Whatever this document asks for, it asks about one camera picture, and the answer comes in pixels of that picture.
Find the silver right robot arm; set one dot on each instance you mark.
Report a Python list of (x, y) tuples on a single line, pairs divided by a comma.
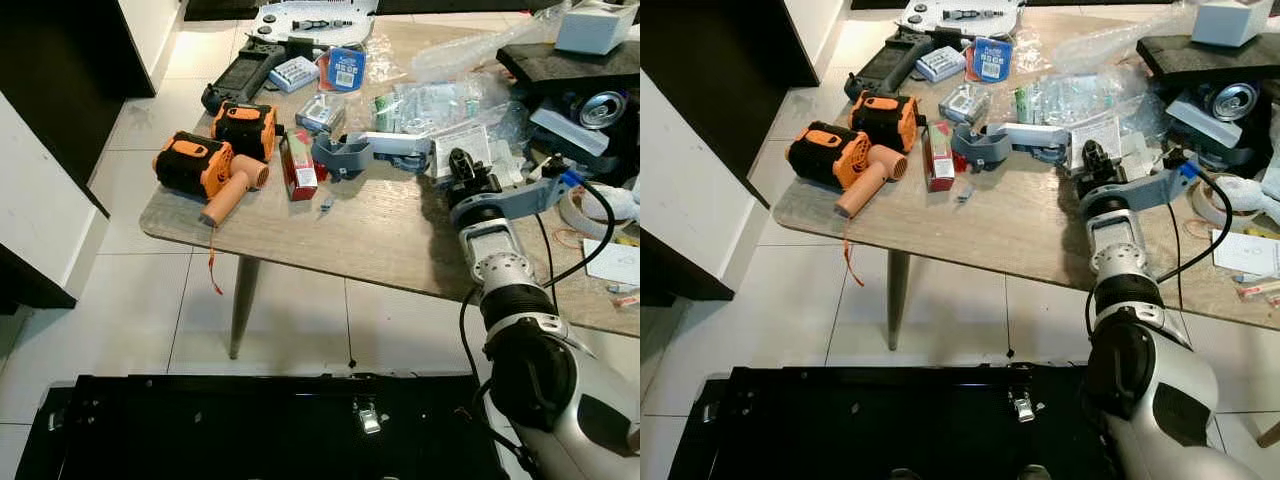
[(1150, 370), (520, 340)]

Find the white printed paper slip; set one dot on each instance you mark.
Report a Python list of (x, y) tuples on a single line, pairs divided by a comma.
[(462, 140), (1096, 135)]

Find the clear plastic bags with parts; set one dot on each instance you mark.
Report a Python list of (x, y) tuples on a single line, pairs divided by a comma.
[(1070, 98), (435, 105)]

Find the grey plastic gripper part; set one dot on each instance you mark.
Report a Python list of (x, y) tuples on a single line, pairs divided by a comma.
[(345, 155), (985, 145)]

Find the clear tape roll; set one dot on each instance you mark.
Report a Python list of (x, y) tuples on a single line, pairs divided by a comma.
[(1210, 208), (578, 212)]

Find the grey white foam block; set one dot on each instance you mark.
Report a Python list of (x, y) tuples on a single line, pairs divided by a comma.
[(568, 128), (1200, 118)]

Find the clear bubble wrap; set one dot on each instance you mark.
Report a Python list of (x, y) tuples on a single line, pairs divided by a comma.
[(1110, 42), (470, 52)]

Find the small clear plastic box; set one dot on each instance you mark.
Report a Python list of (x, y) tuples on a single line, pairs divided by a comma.
[(321, 113), (964, 103)]

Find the blue card package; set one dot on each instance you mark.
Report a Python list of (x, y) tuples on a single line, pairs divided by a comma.
[(346, 69), (992, 59)]

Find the black foam tray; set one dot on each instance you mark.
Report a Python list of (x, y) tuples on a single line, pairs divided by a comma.
[(570, 66), (1215, 55)]

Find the silver drink can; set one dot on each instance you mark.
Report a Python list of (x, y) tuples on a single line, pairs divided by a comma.
[(603, 108), (1233, 100)]

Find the red white carton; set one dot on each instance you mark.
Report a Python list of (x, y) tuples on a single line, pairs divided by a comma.
[(939, 158), (299, 168)]

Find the white paper note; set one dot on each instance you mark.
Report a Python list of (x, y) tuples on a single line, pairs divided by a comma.
[(615, 262), (1250, 253)]

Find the white battery pack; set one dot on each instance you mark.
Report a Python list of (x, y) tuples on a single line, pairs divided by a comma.
[(941, 64), (294, 73)]

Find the red white pen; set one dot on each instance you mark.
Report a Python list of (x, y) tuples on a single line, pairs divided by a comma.
[(626, 296), (1260, 290)]

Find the white cardboard box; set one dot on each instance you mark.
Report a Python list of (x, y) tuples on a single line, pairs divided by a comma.
[(1232, 20), (597, 25)]

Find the white blister tool package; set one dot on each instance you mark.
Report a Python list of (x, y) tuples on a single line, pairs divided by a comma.
[(312, 20), (960, 14)]

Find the orange black box-shaped device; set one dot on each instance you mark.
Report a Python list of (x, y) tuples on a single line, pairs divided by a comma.
[(245, 128), (885, 118)]

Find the white cabinet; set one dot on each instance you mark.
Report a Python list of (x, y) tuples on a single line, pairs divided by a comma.
[(685, 190), (45, 200)]

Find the black handheld controller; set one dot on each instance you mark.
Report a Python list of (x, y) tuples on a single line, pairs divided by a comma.
[(888, 62), (245, 75)]

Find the grey metal table leg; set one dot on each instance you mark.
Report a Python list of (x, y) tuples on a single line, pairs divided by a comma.
[(899, 298), (242, 305)]

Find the black case with silver latches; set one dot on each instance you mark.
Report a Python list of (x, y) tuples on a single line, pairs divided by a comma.
[(250, 430), (880, 425)]

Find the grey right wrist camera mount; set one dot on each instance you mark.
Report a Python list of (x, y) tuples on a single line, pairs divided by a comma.
[(1150, 190), (535, 194)]

